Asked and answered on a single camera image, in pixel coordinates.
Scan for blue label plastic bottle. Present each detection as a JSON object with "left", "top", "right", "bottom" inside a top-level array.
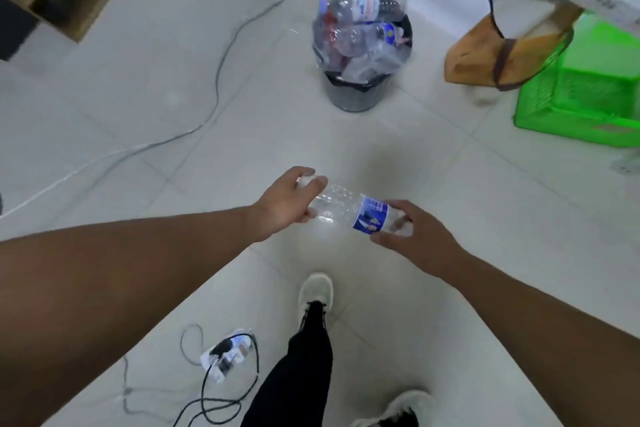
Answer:
[
  {"left": 297, "top": 175, "right": 416, "bottom": 238},
  {"left": 339, "top": 21, "right": 407, "bottom": 55}
]

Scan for black cable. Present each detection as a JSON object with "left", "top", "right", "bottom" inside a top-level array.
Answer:
[{"left": 172, "top": 334, "right": 261, "bottom": 427}]

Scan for green plastic basket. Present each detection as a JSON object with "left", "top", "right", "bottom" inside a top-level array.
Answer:
[{"left": 513, "top": 11, "right": 640, "bottom": 148}]

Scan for person's right white shoe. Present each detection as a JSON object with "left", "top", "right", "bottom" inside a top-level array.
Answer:
[{"left": 349, "top": 389, "right": 436, "bottom": 427}]

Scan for person's left white shoe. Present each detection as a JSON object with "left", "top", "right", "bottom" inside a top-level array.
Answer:
[{"left": 298, "top": 271, "right": 335, "bottom": 334}]

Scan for black trash bin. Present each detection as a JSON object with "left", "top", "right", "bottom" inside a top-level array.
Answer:
[{"left": 312, "top": 0, "right": 413, "bottom": 113}]

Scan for person's right forearm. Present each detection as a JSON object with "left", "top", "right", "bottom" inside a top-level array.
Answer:
[{"left": 447, "top": 254, "right": 640, "bottom": 427}]

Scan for white power strip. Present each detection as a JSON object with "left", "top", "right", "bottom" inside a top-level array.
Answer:
[{"left": 199, "top": 329, "right": 256, "bottom": 385}]

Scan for crushed clear plastic bottle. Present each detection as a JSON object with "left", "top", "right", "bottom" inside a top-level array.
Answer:
[{"left": 345, "top": 49, "right": 412, "bottom": 83}]

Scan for person's left leg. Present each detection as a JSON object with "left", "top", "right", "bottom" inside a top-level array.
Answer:
[{"left": 239, "top": 301, "right": 335, "bottom": 427}]

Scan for heap of discarded plastic bottles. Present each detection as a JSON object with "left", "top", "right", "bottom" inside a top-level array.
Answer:
[{"left": 312, "top": 0, "right": 413, "bottom": 85}]

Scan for brown tote bag dark straps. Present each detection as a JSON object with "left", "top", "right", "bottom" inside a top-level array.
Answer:
[{"left": 443, "top": 0, "right": 576, "bottom": 92}]

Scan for person's right hand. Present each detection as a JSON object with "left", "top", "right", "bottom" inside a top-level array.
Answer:
[{"left": 369, "top": 199, "right": 469, "bottom": 284}]

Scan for person's white shoe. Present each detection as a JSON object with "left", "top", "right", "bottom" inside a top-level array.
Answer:
[
  {"left": 349, "top": 389, "right": 436, "bottom": 427},
  {"left": 298, "top": 271, "right": 335, "bottom": 334}
]

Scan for person's left forearm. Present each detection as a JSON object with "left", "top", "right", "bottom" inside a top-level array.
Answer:
[{"left": 0, "top": 206, "right": 263, "bottom": 427}]

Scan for person's left hand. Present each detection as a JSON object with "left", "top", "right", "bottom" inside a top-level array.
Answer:
[{"left": 248, "top": 166, "right": 329, "bottom": 244}]

